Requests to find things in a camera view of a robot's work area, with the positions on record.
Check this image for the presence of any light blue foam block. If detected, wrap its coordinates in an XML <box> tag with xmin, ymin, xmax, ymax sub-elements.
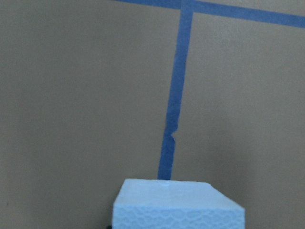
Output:
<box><xmin>112</xmin><ymin>179</ymin><xmax>245</xmax><ymax>229</ymax></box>

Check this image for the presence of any blue tape line lengthwise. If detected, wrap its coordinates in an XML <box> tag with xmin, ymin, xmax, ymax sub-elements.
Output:
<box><xmin>157</xmin><ymin>0</ymin><xmax>194</xmax><ymax>180</ymax></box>

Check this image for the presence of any blue tape line crosswise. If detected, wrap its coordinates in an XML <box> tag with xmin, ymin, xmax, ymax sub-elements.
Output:
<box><xmin>126</xmin><ymin>0</ymin><xmax>305</xmax><ymax>28</ymax></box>

